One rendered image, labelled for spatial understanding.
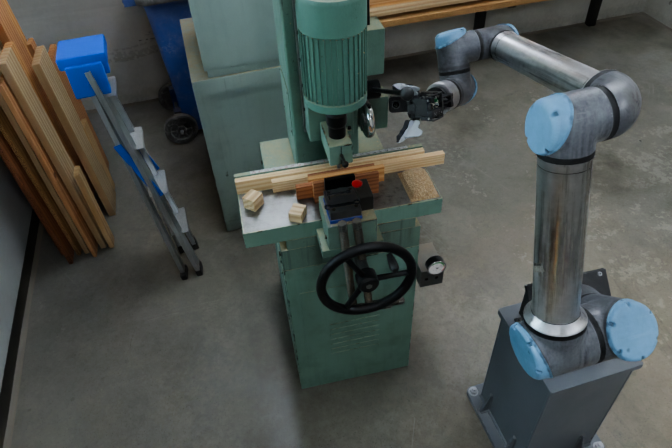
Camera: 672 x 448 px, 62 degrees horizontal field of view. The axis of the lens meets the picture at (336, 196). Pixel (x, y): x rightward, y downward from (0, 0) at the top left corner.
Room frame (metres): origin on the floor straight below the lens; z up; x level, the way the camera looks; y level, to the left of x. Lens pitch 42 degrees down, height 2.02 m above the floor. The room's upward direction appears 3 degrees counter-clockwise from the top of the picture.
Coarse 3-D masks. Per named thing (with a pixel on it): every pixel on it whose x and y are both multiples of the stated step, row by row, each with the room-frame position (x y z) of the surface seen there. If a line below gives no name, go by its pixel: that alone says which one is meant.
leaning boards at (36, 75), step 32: (0, 0) 2.43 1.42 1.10; (0, 32) 2.29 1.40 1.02; (0, 64) 1.95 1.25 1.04; (32, 64) 2.19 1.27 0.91; (0, 96) 1.92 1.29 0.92; (32, 96) 2.04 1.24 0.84; (64, 96) 2.31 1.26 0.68; (0, 128) 1.91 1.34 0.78; (32, 128) 1.96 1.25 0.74; (64, 128) 2.19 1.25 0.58; (32, 160) 1.92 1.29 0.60; (64, 160) 2.02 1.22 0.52; (96, 160) 2.32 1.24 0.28; (32, 192) 1.89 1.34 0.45; (64, 192) 1.93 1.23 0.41; (64, 224) 1.94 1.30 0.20; (96, 224) 1.99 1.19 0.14; (96, 256) 1.90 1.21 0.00
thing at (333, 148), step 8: (320, 128) 1.41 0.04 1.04; (328, 136) 1.33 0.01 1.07; (328, 144) 1.30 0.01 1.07; (336, 144) 1.29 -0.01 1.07; (344, 144) 1.29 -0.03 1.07; (352, 144) 1.29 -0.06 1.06; (328, 152) 1.30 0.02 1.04; (336, 152) 1.28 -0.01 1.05; (344, 152) 1.29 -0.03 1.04; (352, 152) 1.29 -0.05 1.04; (328, 160) 1.30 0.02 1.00; (336, 160) 1.28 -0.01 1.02; (352, 160) 1.29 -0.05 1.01
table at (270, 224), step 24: (264, 192) 1.29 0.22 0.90; (288, 192) 1.29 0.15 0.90; (384, 192) 1.26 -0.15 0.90; (240, 216) 1.19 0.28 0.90; (264, 216) 1.18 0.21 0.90; (288, 216) 1.18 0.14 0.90; (312, 216) 1.17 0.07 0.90; (384, 216) 1.19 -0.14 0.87; (408, 216) 1.21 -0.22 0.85; (264, 240) 1.13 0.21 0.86; (288, 240) 1.14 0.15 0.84
